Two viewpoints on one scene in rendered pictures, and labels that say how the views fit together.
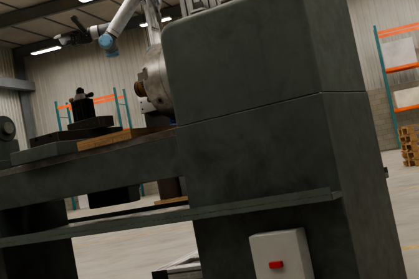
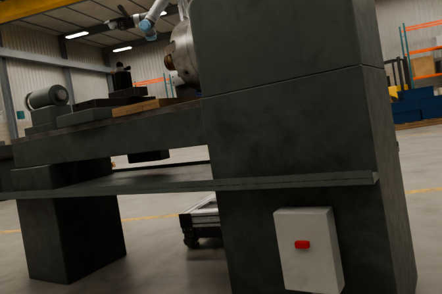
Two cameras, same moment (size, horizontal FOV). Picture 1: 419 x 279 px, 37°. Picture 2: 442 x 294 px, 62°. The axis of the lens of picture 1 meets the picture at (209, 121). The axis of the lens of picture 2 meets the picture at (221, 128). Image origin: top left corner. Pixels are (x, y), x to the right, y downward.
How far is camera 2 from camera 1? 96 cm
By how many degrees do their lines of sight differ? 5
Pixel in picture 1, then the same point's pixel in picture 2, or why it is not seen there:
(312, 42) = (353, 8)
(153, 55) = (181, 28)
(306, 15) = not seen: outside the picture
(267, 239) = (293, 218)
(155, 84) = (182, 56)
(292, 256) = (320, 237)
